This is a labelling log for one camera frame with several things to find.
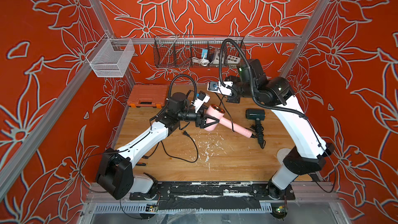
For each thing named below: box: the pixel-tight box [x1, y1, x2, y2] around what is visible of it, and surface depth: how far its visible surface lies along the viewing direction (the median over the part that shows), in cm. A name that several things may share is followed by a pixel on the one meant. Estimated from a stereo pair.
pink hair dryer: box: [204, 104, 253, 138], surface depth 68 cm
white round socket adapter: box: [212, 50, 220, 65], surface depth 92 cm
